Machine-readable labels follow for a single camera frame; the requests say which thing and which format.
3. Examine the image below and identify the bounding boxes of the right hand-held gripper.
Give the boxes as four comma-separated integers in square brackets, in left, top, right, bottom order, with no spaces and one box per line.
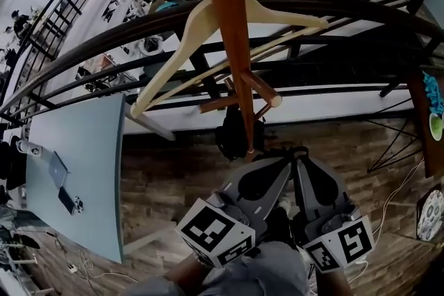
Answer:
[294,157,375,274]

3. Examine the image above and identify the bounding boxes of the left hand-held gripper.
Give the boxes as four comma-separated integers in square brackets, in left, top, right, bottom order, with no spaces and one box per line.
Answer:
[175,158,293,268]

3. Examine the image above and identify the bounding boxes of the wooden coat stand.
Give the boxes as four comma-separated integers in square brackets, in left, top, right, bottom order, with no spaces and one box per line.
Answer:
[185,0,282,164]

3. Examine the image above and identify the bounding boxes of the person's right forearm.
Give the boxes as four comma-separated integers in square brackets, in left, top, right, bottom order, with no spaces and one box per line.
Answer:
[314,268,351,296]

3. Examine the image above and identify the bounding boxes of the person's left forearm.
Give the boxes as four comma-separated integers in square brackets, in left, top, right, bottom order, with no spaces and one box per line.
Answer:
[162,254,216,296]

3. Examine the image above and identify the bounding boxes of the person's white shoe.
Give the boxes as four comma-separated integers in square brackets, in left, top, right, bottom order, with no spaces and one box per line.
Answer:
[277,196,296,216]

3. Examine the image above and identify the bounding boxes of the person's black trousers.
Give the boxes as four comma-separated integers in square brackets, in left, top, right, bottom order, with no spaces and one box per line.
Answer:
[266,207,298,250]

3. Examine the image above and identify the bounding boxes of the black fabric bag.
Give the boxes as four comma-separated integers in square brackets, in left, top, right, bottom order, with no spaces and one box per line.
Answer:
[214,106,268,161]

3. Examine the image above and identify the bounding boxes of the person's gray shirt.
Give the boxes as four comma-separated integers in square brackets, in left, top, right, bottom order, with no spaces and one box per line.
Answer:
[121,241,313,296]

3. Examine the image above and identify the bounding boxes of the wooden side table metal legs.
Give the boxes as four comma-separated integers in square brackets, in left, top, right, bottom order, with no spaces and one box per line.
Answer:
[366,67,444,180]

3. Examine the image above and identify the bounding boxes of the green bowl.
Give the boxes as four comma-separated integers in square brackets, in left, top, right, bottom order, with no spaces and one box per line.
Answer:
[429,112,444,142]

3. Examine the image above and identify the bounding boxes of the teal cloth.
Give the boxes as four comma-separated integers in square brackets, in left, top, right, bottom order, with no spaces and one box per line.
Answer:
[422,71,444,115]

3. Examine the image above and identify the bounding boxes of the light wooden clothes hanger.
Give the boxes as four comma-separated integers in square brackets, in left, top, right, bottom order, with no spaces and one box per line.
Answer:
[130,0,330,119]

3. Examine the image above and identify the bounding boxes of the light blue table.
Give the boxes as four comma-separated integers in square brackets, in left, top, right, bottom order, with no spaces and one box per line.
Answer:
[26,93,176,264]

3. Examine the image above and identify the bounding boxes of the black metal stair railing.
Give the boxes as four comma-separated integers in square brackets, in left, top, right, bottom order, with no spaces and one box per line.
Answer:
[0,0,444,136]

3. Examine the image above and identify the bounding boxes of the silver laptop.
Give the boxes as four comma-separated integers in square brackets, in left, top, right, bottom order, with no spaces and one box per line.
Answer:
[48,150,71,190]

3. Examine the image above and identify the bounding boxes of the white printed mug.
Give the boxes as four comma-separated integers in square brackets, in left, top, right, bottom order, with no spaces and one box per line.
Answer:
[17,139,43,157]

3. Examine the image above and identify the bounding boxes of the black jacket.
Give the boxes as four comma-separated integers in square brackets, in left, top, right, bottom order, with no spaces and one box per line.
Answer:
[0,134,27,191]

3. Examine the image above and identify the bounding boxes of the white cable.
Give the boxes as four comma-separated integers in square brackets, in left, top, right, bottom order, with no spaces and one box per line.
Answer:
[346,157,426,285]

